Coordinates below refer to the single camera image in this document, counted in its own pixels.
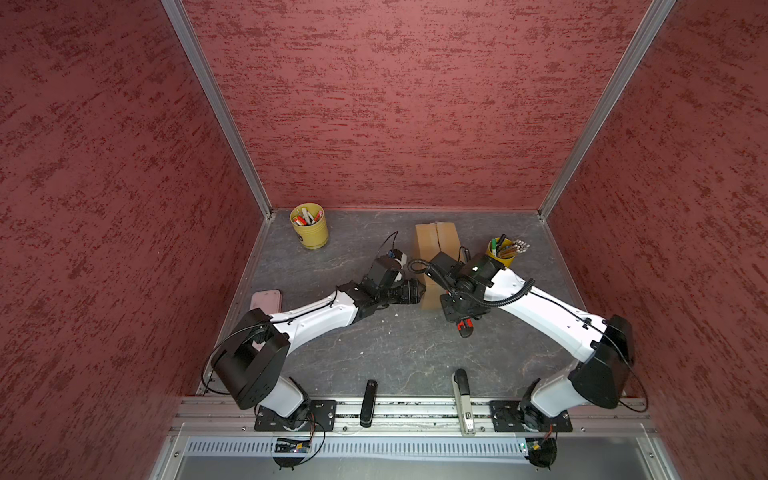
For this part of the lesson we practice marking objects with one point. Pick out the aluminium corner post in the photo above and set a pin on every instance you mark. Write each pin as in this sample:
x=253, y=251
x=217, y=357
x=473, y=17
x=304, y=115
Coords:
x=643, y=37
x=189, y=41

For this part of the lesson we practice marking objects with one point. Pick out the right circuit board with wires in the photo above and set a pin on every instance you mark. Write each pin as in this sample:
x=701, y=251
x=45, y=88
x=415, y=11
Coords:
x=541, y=453

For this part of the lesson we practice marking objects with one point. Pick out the yellow-green pen holder cup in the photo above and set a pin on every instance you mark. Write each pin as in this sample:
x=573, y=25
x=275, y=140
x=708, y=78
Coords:
x=310, y=225

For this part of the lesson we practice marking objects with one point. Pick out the silver latch with black handle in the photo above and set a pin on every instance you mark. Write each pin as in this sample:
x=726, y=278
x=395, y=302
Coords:
x=462, y=395

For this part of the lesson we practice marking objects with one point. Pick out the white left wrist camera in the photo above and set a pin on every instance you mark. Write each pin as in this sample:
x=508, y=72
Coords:
x=400, y=257

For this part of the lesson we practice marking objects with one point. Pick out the aluminium front rail frame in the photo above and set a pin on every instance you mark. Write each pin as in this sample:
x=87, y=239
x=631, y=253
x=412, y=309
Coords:
x=403, y=428

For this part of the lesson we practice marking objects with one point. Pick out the aluminium corner post left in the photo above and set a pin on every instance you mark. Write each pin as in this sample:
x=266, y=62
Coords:
x=189, y=41

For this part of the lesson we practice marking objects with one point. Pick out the left circuit board with wires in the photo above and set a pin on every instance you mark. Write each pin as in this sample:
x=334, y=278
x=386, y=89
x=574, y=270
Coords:
x=289, y=453

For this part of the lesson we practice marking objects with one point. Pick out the red black utility knife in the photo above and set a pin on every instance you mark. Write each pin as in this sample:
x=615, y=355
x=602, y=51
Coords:
x=465, y=327

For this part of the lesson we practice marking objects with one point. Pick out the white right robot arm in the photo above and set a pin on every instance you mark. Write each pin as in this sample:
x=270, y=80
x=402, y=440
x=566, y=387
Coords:
x=602, y=349

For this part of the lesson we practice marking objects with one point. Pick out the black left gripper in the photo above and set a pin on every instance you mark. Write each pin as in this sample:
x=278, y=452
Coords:
x=411, y=293

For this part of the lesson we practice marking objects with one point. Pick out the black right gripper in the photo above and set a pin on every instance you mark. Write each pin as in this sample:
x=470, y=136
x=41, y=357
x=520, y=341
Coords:
x=452, y=315

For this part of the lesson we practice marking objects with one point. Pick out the pink flat case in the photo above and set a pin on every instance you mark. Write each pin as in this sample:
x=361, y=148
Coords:
x=269, y=301

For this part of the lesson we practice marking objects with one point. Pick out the yellow pencil cup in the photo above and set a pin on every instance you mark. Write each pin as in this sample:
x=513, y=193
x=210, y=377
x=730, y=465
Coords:
x=493, y=248

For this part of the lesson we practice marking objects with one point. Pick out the coloured pencils bundle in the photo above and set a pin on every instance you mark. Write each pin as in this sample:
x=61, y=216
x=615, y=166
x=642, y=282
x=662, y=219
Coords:
x=514, y=248

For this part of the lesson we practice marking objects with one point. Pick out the circuit board with wires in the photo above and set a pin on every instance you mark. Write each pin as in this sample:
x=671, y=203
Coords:
x=289, y=453
x=541, y=453

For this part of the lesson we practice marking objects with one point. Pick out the black handle on rail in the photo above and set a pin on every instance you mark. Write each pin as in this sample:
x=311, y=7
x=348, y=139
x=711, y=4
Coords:
x=368, y=404

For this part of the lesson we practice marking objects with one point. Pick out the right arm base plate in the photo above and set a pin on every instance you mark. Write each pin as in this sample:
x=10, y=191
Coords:
x=508, y=416

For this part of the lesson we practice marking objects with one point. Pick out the brown cardboard express box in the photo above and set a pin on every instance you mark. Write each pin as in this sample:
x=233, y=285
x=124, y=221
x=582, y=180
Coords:
x=431, y=239

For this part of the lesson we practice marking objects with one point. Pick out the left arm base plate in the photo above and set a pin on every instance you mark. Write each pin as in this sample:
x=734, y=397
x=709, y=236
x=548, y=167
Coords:
x=311, y=414

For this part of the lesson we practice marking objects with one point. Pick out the aluminium corner post right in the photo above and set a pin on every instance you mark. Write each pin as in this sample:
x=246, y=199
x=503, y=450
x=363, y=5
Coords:
x=643, y=37

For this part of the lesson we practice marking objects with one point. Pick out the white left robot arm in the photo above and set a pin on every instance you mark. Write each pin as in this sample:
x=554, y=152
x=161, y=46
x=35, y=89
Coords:
x=249, y=361

